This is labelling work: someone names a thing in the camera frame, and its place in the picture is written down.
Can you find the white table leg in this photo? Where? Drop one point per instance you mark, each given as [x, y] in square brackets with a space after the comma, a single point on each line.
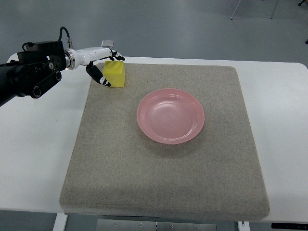
[60, 222]
[243, 226]

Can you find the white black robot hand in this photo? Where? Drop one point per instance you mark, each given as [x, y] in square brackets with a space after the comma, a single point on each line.
[87, 56]

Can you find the white table leg left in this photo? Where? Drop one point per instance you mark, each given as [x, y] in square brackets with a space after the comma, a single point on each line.
[60, 222]

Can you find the clear floor socket cover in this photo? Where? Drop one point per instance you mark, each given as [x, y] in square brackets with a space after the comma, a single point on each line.
[107, 43]

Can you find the pink plate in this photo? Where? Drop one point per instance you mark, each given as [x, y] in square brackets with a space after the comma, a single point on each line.
[170, 116]

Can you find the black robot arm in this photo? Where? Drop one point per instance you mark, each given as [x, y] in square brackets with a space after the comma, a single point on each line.
[36, 71]

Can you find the white table leg right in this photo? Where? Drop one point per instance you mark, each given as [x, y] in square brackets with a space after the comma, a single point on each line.
[243, 226]

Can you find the beige fabric mat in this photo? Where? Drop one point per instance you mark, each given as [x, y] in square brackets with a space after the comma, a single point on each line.
[207, 169]

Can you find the yellow block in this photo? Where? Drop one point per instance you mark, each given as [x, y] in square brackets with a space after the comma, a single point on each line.
[114, 72]

